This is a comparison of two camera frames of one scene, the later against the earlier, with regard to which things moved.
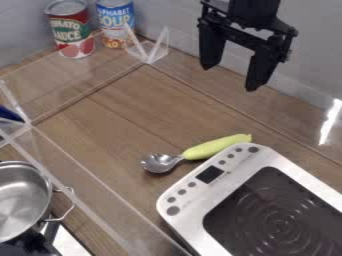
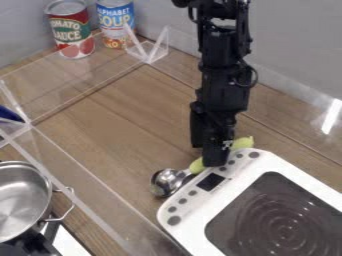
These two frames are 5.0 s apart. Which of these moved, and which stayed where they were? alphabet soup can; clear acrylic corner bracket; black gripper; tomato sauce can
Moved: black gripper
Stayed: tomato sauce can; alphabet soup can; clear acrylic corner bracket
